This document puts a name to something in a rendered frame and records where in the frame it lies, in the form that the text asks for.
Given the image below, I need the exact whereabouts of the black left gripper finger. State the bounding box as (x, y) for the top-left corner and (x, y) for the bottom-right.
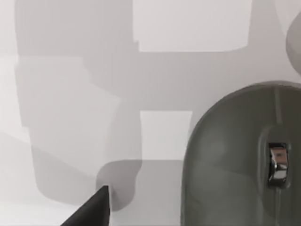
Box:
(60, 185), (111, 226)

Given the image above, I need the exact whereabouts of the grey computer mouse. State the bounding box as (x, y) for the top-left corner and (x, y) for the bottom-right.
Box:
(180, 81), (301, 226)

